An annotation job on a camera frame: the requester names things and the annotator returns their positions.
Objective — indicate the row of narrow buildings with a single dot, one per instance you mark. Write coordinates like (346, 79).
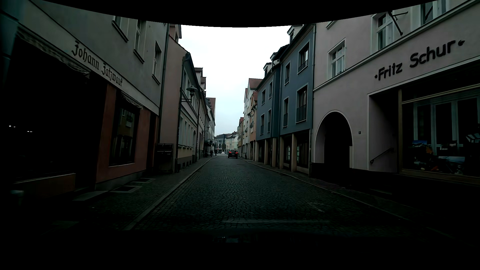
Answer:
(248, 123)

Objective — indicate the pale buildings at street end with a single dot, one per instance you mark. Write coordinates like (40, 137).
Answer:
(226, 142)

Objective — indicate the dark car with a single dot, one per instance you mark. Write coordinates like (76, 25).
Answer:
(233, 153)

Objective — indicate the row of pale buildings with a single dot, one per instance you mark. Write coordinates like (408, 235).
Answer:
(193, 123)

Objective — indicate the blue building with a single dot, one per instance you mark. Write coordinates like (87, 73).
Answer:
(287, 108)

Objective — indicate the dark cobblestone road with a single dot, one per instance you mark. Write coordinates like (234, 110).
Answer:
(232, 191)

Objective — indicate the dark letterbox cabinet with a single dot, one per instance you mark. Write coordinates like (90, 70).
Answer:
(164, 156)

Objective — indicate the car's own bonnet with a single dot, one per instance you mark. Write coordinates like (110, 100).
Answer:
(240, 243)

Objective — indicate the cobbled pavement with steps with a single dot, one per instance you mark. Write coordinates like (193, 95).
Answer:
(131, 200)

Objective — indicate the pale pink building with archway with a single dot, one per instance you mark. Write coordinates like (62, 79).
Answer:
(393, 105)

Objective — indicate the grey building with red shopfront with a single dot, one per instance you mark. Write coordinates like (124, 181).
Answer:
(75, 112)

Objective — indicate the wall-mounted street lamp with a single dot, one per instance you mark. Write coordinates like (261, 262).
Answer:
(191, 91)

